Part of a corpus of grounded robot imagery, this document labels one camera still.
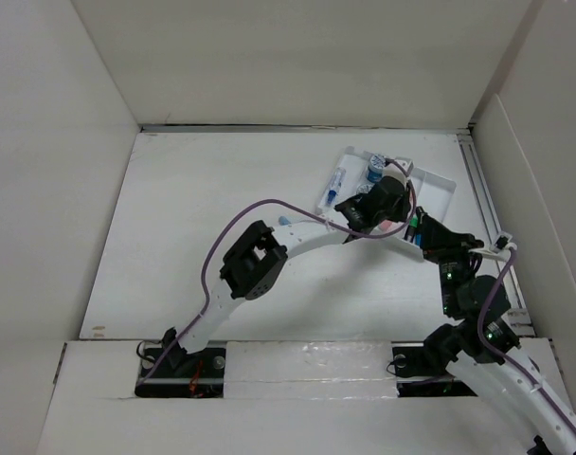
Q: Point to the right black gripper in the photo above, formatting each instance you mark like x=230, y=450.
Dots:
x=438, y=242

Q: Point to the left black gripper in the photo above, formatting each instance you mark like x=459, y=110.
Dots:
x=403, y=208

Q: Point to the green highlighter marker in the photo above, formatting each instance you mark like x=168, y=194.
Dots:
x=411, y=230

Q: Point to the pink capped small tube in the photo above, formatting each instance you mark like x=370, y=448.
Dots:
x=387, y=226

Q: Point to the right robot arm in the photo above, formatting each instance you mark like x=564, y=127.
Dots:
x=480, y=348

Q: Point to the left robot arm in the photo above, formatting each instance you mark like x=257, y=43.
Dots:
x=252, y=265

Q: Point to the white organizer tray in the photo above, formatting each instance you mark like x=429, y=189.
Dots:
x=434, y=193

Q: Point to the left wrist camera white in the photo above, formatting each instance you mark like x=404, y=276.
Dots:
x=398, y=167

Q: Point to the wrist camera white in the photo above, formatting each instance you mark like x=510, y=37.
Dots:
x=503, y=241
x=398, y=167

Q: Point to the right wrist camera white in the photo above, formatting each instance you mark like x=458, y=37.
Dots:
x=503, y=241

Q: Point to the aluminium rail back edge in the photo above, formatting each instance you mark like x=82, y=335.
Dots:
x=277, y=128

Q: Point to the aluminium rail right side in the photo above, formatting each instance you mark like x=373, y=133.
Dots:
x=518, y=316

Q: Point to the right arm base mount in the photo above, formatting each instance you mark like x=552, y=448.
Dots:
x=420, y=370

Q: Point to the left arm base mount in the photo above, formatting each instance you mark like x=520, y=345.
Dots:
x=180, y=375

